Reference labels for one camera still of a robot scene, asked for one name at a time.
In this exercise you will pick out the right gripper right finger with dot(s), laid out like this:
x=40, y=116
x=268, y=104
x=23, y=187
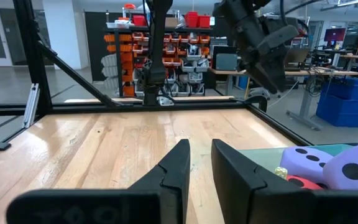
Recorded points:
x=244, y=193

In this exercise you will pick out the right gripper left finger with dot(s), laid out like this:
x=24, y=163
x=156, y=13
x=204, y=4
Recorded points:
x=166, y=193

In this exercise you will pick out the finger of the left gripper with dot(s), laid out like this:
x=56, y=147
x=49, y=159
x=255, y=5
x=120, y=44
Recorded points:
x=278, y=40
x=267, y=77

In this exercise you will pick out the teal translucent plastic bin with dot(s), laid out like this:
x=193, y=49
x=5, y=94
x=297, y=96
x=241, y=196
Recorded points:
x=259, y=158

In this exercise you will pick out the small yellow translucent die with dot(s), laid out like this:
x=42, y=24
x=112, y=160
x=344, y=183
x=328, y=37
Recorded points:
x=281, y=172

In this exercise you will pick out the purple foam die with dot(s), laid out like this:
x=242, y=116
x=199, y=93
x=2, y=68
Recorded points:
x=353, y=171
x=303, y=161

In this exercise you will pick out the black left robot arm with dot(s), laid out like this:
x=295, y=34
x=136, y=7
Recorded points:
x=157, y=46

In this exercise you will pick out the black curved corner clamp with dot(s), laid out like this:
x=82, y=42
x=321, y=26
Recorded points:
x=256, y=101

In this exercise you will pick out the red storage bin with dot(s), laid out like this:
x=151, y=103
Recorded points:
x=139, y=20
x=204, y=21
x=191, y=19

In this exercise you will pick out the grey equipment box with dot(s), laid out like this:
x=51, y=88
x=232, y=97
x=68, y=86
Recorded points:
x=226, y=61

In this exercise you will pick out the wooden top desk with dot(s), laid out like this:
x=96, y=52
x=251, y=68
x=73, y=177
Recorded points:
x=322, y=73

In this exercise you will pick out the monitor with red screen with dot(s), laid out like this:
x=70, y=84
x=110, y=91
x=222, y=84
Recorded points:
x=334, y=34

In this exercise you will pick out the red foam die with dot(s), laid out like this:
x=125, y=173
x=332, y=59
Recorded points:
x=303, y=183

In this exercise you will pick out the blue plastic crate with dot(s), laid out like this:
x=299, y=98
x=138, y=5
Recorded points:
x=353, y=88
x=343, y=112

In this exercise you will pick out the black storage shelf rack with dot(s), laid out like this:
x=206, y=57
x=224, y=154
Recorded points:
x=126, y=46

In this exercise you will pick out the silver metal bracket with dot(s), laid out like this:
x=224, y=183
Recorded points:
x=166, y=101
x=31, y=105

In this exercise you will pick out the black aluminium table frame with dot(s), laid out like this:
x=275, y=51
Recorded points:
x=31, y=46

